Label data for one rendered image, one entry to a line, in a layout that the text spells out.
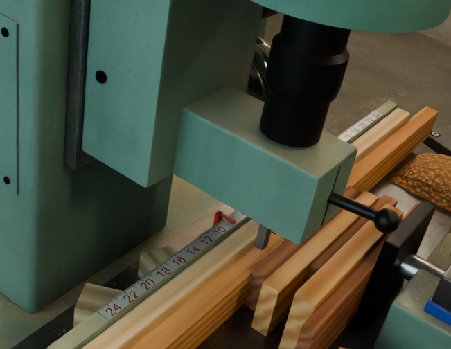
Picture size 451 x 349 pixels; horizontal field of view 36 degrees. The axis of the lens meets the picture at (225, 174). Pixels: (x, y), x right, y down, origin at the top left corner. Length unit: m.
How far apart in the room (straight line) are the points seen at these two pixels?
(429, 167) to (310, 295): 0.36
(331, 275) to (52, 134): 0.27
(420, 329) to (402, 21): 0.28
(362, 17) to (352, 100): 2.73
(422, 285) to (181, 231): 0.35
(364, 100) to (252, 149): 2.66
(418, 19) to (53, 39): 0.29
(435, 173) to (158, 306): 0.44
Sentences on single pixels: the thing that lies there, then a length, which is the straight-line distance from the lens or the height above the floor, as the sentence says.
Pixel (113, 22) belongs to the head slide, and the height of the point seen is 1.13.
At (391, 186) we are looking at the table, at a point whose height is 0.90.
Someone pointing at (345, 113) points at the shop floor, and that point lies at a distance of 3.04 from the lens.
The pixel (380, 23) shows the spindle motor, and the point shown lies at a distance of 0.45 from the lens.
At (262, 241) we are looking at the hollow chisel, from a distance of 0.63.
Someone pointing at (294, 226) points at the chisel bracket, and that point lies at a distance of 0.56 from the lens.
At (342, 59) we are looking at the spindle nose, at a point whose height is 1.15.
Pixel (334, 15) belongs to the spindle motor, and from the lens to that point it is 0.44.
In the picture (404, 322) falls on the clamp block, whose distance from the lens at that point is 0.62.
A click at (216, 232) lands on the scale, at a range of 0.64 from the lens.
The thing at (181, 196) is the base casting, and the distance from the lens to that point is 0.94.
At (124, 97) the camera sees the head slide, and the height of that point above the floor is 1.08.
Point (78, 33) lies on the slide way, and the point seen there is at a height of 1.11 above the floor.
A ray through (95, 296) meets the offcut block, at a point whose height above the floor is 0.84.
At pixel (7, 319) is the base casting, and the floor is 0.80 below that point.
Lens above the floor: 1.35
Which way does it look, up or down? 34 degrees down
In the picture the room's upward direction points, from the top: 11 degrees clockwise
